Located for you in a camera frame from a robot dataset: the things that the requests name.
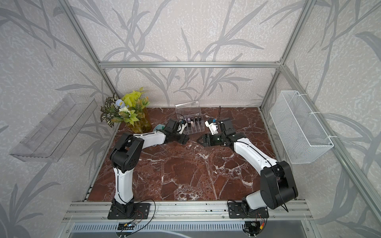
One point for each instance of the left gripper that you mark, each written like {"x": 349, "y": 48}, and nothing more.
{"x": 183, "y": 141}

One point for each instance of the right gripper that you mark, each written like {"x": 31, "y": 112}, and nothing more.
{"x": 205, "y": 140}

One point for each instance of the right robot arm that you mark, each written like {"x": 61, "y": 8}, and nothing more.
{"x": 277, "y": 184}

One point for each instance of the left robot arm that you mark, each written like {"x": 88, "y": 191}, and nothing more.
{"x": 126, "y": 154}

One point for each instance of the clear acrylic lipstick organizer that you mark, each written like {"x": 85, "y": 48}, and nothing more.
{"x": 190, "y": 110}

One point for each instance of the teal dustpan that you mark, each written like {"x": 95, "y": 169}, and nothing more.
{"x": 158, "y": 127}

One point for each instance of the artificial plant in vase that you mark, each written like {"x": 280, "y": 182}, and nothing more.
{"x": 130, "y": 109}

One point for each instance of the aluminium front rail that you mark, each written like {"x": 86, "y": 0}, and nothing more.
{"x": 163, "y": 211}

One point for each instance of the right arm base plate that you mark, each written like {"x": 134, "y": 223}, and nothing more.
{"x": 240, "y": 209}

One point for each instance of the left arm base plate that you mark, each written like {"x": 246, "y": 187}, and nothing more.
{"x": 130, "y": 210}

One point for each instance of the white wire mesh basket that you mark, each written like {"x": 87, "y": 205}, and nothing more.
{"x": 302, "y": 135}

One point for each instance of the clear plastic wall shelf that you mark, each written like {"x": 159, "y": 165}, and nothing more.
{"x": 49, "y": 140}

